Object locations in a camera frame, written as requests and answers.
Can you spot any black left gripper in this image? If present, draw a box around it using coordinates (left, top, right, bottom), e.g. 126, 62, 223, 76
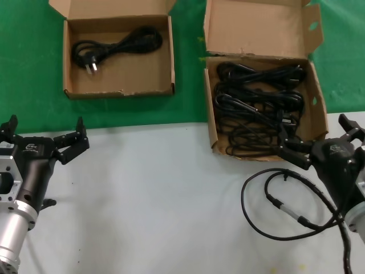
0, 114, 91, 212

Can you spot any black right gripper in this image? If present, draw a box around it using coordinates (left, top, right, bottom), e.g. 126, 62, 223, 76
278, 113, 365, 218

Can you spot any cardboard box with holed flap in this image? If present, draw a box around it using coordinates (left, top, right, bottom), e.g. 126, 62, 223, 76
203, 0, 329, 163

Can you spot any green table mat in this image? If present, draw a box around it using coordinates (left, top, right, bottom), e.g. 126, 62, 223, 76
0, 0, 365, 135

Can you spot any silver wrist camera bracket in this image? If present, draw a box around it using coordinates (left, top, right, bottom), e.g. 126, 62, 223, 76
0, 142, 24, 213
355, 144, 365, 198

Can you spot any black robot cable silver connector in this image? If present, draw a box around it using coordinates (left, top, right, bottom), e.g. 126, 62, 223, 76
241, 167, 356, 274

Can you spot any small black knob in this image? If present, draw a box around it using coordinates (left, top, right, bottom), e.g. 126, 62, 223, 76
39, 199, 57, 212

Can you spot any black power cord with plug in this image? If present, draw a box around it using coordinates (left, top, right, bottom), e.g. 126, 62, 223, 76
70, 25, 164, 76

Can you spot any black coiled power cord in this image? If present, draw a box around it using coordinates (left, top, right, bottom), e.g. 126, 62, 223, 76
214, 82, 305, 126
217, 62, 308, 86

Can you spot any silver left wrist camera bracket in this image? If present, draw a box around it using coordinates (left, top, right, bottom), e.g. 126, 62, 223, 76
0, 142, 24, 213

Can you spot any cardboard box with plain lid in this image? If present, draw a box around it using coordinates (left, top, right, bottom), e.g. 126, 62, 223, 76
48, 0, 177, 100

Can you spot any thin black tangled cable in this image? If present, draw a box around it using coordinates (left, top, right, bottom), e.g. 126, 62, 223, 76
219, 114, 303, 157

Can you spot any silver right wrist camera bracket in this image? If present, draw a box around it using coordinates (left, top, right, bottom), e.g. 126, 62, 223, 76
355, 144, 365, 198

